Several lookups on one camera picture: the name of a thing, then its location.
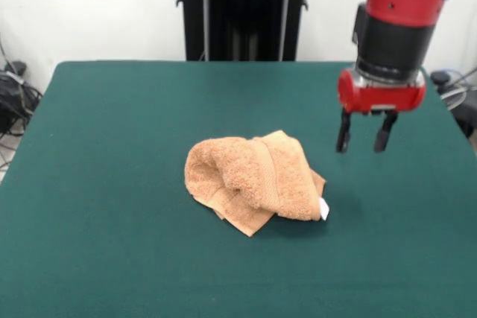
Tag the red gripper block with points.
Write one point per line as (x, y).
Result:
(380, 96)

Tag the orange terry towel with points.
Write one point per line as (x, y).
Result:
(261, 180)

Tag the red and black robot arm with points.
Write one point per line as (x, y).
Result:
(395, 1)

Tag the black upright stand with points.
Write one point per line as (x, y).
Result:
(242, 12)

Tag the dark green table cloth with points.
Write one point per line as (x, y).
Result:
(130, 184)

